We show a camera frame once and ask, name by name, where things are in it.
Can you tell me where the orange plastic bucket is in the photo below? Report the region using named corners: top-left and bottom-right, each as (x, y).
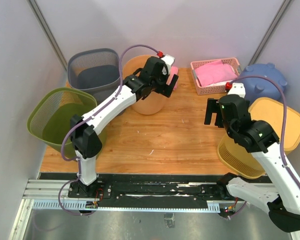
top-left (122, 54), bottom-right (168, 115)

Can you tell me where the blue plastic bucket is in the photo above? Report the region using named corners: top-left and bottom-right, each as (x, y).
top-left (236, 62), bottom-right (288, 105)

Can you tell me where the yellow slotted plastic basket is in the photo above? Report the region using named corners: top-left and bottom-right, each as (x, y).
top-left (216, 96), bottom-right (300, 180)

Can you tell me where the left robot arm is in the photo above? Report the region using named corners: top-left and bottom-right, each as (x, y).
top-left (68, 54), bottom-right (179, 198)

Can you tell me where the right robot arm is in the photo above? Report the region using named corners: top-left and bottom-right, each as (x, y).
top-left (204, 94), bottom-right (300, 233)

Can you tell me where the pink folded t-shirt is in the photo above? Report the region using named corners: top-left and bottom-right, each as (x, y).
top-left (169, 65), bottom-right (180, 92)

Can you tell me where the pink folded cloth in basket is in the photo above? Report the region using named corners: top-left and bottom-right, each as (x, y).
top-left (194, 60), bottom-right (237, 87)

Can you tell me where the grey mesh waste basket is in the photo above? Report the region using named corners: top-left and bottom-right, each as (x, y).
top-left (67, 48), bottom-right (120, 105)

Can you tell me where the green mesh waste basket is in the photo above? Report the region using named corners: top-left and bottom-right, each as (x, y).
top-left (27, 87), bottom-right (98, 152)

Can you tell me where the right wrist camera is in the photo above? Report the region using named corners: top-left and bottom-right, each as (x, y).
top-left (227, 82), bottom-right (246, 98)

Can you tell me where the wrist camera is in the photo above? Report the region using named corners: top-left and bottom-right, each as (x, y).
top-left (227, 82), bottom-right (246, 98)
top-left (160, 54), bottom-right (175, 75)

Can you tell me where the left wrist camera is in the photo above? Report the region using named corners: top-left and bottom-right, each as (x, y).
top-left (160, 54), bottom-right (175, 75)

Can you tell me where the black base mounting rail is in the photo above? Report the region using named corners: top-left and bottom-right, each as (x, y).
top-left (38, 172), bottom-right (271, 210)

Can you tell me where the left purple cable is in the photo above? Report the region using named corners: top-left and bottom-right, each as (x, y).
top-left (58, 44), bottom-right (165, 217)

